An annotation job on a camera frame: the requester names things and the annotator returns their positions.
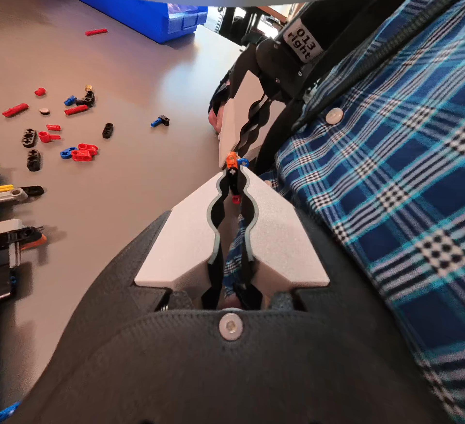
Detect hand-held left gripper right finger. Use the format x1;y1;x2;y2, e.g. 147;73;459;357
240;171;330;309

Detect scattered small lego connectors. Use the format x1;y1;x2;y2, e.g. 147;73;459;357
2;84;115;172

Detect small lego axle assembly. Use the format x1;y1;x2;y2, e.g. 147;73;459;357
225;152;250;205

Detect lego car chassis model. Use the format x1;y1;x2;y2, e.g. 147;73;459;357
0;184;48;301

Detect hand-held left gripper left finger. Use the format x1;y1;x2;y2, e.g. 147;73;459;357
134;171;227;309

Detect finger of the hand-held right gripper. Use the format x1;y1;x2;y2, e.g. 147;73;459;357
238;99;286;159
217;69;271;170

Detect black shoulder strap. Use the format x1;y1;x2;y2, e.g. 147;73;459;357
254;0;465;175

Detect person's plaid shirt torso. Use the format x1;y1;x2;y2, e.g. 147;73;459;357
222;0;465;421

